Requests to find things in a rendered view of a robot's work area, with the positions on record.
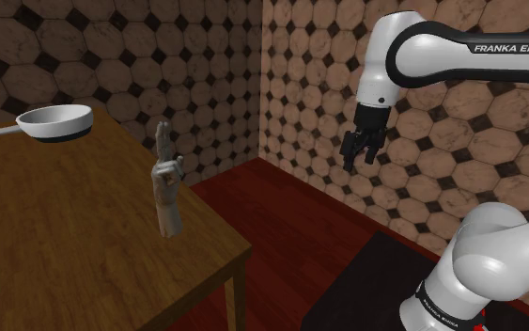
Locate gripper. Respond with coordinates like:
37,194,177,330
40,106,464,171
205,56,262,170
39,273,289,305
338,102,392,173

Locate brown wooden table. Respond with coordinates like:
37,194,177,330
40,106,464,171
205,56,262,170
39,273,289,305
0,106,254,331

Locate white frying pan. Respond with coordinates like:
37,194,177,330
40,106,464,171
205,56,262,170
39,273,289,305
0,103,95,144

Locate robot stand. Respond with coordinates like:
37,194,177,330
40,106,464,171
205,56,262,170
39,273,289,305
299,229,529,331

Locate grey hand figure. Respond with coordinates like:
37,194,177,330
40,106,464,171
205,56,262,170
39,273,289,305
149,120,187,240

